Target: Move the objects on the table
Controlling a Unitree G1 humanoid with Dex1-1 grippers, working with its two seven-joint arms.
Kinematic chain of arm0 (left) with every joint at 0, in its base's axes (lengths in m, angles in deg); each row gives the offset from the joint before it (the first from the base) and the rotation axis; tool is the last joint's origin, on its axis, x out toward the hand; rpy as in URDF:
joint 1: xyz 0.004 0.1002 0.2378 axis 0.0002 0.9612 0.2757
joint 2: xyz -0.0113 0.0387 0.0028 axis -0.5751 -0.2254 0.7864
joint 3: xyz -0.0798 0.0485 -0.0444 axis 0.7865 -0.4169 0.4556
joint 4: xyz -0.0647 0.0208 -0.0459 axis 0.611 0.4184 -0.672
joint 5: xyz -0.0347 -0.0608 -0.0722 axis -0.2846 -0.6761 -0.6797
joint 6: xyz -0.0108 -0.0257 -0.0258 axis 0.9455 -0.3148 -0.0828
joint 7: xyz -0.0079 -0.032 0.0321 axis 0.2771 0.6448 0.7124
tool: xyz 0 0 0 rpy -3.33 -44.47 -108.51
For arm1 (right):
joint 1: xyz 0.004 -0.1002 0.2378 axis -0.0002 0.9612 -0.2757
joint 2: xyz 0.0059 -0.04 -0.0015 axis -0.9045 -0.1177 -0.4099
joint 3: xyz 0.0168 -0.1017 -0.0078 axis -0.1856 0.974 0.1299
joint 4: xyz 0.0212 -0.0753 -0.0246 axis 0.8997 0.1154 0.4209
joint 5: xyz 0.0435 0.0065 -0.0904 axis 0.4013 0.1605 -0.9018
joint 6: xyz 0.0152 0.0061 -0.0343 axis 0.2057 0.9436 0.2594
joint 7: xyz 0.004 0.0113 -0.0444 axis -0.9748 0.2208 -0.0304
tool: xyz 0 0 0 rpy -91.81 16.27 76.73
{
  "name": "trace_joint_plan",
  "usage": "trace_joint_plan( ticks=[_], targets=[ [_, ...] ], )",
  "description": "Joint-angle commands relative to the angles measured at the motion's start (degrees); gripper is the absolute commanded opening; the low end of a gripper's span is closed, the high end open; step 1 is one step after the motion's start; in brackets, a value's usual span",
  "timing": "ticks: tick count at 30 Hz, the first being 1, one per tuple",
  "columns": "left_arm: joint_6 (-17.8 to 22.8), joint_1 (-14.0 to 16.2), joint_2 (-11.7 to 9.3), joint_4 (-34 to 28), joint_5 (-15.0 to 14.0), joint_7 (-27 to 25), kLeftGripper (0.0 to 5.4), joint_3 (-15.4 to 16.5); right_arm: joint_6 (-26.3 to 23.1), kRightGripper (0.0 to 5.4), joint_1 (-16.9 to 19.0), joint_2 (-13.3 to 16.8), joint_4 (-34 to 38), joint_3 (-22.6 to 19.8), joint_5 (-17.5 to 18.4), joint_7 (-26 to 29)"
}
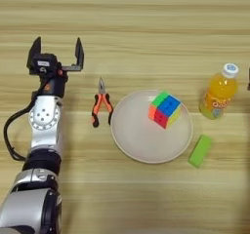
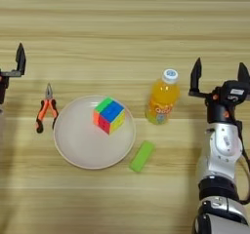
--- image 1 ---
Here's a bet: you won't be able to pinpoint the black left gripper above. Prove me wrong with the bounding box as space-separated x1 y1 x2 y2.
26 36 85 98

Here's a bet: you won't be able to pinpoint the left gripper labelled black box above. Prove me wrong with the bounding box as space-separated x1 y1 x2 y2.
31 53 59 76

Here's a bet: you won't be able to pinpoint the orange black handled pliers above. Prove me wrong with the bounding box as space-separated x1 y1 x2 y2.
91 76 114 129

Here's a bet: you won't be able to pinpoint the orange juice bottle white cap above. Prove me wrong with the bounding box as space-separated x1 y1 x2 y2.
198 62 239 121

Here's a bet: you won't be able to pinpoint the colourful puzzle cube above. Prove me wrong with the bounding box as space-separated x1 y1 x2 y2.
147 91 183 130

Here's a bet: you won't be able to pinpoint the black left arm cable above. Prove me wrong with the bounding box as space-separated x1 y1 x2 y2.
3 88 43 163

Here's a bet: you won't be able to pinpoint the green rectangular block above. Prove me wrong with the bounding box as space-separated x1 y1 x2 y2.
187 134 213 169

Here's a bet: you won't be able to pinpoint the round beige plate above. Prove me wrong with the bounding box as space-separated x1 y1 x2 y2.
110 89 194 165

